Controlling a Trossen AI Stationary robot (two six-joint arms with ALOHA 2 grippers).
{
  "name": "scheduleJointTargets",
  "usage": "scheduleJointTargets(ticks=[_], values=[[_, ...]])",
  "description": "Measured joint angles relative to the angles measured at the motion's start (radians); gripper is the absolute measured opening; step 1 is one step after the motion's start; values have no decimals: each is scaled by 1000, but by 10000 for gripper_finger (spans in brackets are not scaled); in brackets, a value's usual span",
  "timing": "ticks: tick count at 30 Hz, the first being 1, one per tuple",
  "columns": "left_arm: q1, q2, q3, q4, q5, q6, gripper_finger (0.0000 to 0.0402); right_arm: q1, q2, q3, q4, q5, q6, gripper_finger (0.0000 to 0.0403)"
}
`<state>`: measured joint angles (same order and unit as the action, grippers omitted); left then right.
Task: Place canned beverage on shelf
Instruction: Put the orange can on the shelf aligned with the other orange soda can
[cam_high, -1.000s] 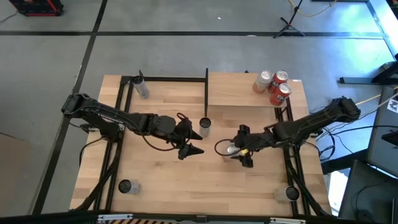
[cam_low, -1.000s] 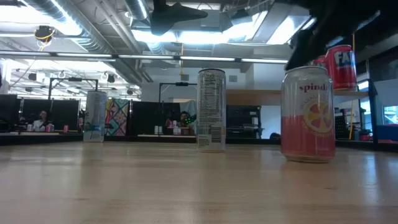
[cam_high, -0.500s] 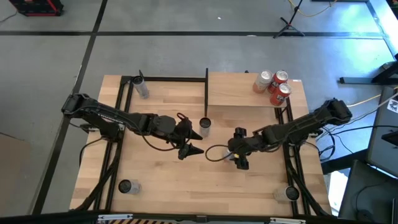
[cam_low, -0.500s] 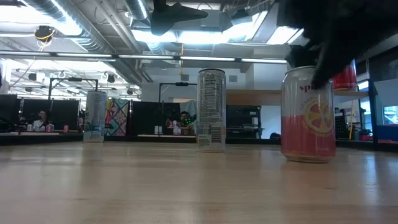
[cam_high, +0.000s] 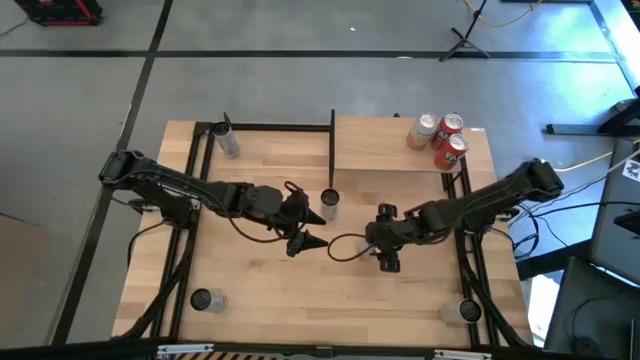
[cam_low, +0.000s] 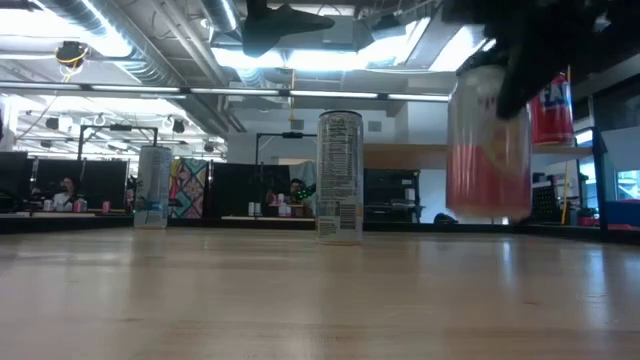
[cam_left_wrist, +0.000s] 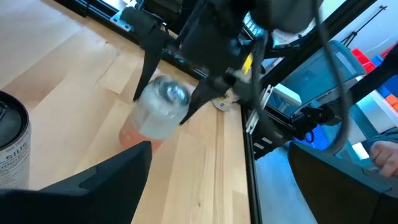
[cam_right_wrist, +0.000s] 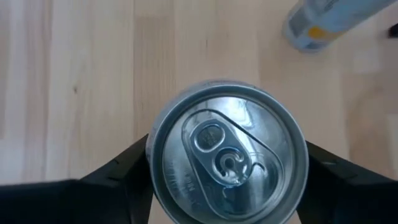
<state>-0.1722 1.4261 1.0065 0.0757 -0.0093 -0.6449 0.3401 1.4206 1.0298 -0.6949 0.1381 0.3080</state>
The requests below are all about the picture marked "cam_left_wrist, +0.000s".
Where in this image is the red plastic bin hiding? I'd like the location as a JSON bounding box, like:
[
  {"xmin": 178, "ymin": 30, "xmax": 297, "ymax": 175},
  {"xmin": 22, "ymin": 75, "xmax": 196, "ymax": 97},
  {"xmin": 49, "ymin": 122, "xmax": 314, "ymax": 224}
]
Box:
[{"xmin": 350, "ymin": 47, "xmax": 376, "ymax": 75}]

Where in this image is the yellow cable tag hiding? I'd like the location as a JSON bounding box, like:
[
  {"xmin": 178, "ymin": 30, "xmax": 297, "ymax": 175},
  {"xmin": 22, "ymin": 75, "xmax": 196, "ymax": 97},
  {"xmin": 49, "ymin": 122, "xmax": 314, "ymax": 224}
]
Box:
[{"xmin": 241, "ymin": 52, "xmax": 254, "ymax": 75}]

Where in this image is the grey laptop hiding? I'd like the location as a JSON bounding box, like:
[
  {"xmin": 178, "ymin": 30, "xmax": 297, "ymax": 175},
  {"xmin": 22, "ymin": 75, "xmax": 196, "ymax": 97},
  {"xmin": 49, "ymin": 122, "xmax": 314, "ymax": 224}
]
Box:
[{"xmin": 267, "ymin": 39, "xmax": 367, "ymax": 116}]

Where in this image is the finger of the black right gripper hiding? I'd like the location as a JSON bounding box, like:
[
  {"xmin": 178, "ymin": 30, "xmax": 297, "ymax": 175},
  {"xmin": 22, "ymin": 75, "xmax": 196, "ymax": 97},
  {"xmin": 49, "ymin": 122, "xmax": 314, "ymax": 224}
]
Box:
[
  {"xmin": 132, "ymin": 30, "xmax": 170, "ymax": 102},
  {"xmin": 179, "ymin": 77, "xmax": 238, "ymax": 125}
]

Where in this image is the orange plastic bin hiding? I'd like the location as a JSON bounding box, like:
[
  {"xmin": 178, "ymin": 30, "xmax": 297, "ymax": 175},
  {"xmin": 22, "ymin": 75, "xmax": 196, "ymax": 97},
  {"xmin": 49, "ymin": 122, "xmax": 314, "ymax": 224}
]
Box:
[{"xmin": 385, "ymin": 93, "xmax": 398, "ymax": 113}]

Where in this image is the person's hand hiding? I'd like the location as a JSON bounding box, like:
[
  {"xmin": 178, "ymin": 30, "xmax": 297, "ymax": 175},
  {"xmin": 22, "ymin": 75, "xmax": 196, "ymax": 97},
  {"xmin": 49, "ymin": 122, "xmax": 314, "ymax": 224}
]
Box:
[{"xmin": 369, "ymin": 139, "xmax": 398, "ymax": 179}]

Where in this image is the silver frame bracket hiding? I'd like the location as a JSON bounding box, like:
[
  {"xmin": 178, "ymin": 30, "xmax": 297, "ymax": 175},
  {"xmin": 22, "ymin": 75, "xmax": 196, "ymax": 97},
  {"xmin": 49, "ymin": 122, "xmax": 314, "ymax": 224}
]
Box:
[
  {"xmin": 110, "ymin": 10, "xmax": 132, "ymax": 32},
  {"xmin": 245, "ymin": 84, "xmax": 274, "ymax": 135}
]

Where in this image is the person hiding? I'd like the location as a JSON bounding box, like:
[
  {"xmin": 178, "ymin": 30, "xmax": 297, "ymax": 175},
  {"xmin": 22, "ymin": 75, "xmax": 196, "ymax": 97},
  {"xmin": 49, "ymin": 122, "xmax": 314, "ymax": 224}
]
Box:
[{"xmin": 366, "ymin": 126, "xmax": 398, "ymax": 147}]

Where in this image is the black metal table frame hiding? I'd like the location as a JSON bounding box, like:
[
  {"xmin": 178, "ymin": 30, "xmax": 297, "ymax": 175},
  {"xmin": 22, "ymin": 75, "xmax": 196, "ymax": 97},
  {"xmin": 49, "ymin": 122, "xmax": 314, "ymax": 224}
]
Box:
[{"xmin": 52, "ymin": 0, "xmax": 398, "ymax": 224}]

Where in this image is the white paper tag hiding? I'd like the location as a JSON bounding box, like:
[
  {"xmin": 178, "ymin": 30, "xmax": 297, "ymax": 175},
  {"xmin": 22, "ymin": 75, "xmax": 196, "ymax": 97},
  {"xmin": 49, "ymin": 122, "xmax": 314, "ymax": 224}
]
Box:
[{"xmin": 211, "ymin": 88, "xmax": 241, "ymax": 112}]

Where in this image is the white pink beverage can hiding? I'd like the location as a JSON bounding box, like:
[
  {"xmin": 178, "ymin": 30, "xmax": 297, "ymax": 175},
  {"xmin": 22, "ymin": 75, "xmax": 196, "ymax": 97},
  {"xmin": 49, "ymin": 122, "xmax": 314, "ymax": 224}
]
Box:
[{"xmin": 119, "ymin": 74, "xmax": 192, "ymax": 151}]

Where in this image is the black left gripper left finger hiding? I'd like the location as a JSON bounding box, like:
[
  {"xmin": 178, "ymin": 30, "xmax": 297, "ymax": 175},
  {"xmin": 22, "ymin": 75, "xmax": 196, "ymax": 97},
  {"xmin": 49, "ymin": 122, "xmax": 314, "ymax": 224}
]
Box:
[{"xmin": 0, "ymin": 141, "xmax": 153, "ymax": 224}]

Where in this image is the blue plastic bin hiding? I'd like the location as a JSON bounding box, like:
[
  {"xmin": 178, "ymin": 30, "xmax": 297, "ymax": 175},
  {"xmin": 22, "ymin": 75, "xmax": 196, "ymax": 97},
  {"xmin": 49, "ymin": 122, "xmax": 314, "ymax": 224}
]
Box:
[{"xmin": 376, "ymin": 73, "xmax": 398, "ymax": 98}]

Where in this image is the tall silver beverage can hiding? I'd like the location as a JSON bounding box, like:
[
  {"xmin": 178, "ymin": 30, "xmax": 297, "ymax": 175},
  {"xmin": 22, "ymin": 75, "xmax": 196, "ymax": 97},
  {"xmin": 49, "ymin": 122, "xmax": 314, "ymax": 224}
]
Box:
[{"xmin": 0, "ymin": 90, "xmax": 32, "ymax": 190}]

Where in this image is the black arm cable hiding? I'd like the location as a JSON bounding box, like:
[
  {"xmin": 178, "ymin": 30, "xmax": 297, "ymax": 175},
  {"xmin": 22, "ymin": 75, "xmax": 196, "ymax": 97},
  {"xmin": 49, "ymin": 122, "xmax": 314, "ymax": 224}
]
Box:
[{"xmin": 310, "ymin": 0, "xmax": 353, "ymax": 156}]

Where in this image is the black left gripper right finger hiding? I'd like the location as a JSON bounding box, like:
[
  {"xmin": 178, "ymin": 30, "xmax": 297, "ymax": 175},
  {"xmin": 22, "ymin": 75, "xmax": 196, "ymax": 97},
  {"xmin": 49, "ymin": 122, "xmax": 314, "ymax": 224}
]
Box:
[{"xmin": 288, "ymin": 141, "xmax": 398, "ymax": 224}]

